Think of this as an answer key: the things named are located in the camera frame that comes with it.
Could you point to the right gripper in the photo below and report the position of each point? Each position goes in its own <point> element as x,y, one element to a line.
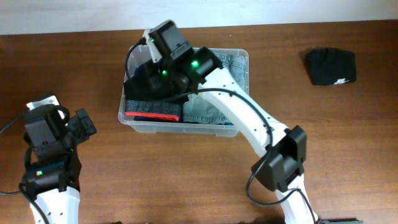
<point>156,78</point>

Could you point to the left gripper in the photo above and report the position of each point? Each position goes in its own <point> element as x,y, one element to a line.
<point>84,122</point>

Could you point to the black garment with red trim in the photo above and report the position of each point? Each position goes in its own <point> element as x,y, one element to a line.
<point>143,94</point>

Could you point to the light blue jeans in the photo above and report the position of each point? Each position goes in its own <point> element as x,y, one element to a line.
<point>198,110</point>

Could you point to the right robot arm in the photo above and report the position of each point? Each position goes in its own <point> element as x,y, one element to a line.
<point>282,151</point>

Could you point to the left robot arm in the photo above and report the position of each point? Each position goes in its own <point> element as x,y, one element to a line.
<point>52,166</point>

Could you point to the clear plastic storage bin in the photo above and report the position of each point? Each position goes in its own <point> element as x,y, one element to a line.
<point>183,127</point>

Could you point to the folded black Nike garment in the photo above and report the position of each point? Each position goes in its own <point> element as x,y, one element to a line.
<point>330,66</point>

